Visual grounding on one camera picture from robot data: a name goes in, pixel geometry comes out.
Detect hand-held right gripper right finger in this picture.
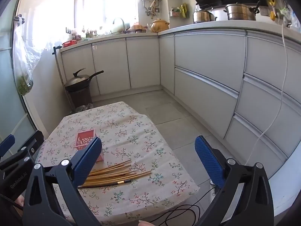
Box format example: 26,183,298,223
194,135,275,226

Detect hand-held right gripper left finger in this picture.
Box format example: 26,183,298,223
22,137,103,226

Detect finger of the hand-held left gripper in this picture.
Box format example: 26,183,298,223
0,134,16,158
0,130,45,170

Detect pink plastic basket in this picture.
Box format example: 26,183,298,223
75,129,104,163

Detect pile of wooden chopsticks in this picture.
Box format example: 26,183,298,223
79,159,152,189

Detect person's left hand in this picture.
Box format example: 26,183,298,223
14,195,25,209

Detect floral tablecloth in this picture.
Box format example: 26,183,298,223
35,101,200,226

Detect crumpled plastic bags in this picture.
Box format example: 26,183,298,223
75,103,94,113

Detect plastic bag of greens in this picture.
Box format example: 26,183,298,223
12,24,36,96

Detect brown trash bin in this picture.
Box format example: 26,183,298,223
66,85,93,110

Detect sliding glass door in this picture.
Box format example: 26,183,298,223
0,0,50,151

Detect black wok with lid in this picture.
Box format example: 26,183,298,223
65,68,104,89

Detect black pole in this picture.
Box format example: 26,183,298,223
53,46,68,87

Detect white countertop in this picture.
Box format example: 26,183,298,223
59,20,301,53

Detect yellow clay pot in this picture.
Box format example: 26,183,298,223
150,18,170,33

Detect brown woven basket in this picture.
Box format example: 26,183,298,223
127,24,147,34

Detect steel faucet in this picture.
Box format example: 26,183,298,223
113,18,126,34

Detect white pot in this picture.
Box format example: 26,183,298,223
210,7,228,21

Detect steel steamer pot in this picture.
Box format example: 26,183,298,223
223,1,260,21

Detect yellow scissors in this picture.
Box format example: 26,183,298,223
268,0,277,21

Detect window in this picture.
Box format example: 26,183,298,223
75,0,141,30

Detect black cable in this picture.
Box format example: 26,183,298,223
165,185,220,226

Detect wall hook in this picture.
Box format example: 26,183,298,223
14,14,26,26

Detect white cable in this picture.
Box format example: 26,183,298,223
245,22,290,166

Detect wall rack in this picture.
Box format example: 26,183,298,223
170,3,189,18

